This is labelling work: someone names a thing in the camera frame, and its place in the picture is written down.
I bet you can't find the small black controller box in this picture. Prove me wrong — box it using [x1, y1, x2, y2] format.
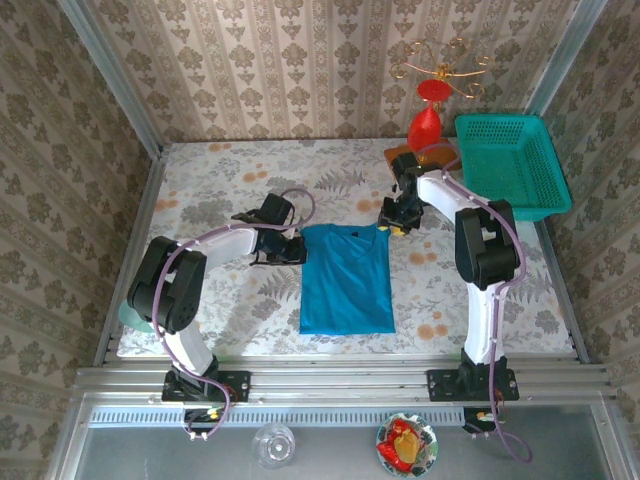
[462, 407, 503, 435]
[182, 407, 226, 435]

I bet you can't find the yellow toy food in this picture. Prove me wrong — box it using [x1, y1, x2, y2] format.
[392, 432, 419, 461]

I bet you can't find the patterned bowl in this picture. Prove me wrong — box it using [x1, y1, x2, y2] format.
[375, 412, 439, 476]

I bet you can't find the teal plastic basket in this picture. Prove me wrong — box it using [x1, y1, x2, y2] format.
[453, 113, 573, 222]

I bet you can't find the blue t-shirt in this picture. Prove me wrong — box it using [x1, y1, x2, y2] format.
[298, 223, 396, 336]

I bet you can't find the clear glass cup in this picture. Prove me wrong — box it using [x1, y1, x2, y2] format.
[252, 422, 296, 470]

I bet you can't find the red plastic goblet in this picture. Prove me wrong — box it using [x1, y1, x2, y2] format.
[407, 79, 454, 151]

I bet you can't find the red toy pepper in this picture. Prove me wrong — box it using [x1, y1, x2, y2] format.
[377, 418, 426, 472]

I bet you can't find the floral tablecloth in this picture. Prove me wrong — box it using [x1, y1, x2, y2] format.
[117, 139, 576, 359]

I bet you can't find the aluminium frame post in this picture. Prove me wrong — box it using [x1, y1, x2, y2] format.
[56, 0, 166, 159]
[524, 0, 609, 117]

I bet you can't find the gold wire stand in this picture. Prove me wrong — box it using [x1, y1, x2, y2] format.
[389, 38, 496, 99]

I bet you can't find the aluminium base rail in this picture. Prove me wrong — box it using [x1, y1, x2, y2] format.
[74, 355, 611, 405]

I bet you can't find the pale teal ball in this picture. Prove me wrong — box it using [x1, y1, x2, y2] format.
[118, 299, 156, 336]

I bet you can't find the slotted grey cable duct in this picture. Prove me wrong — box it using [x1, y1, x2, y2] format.
[88, 404, 469, 427]

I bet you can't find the orange wooden base board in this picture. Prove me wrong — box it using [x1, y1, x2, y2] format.
[383, 143, 461, 174]

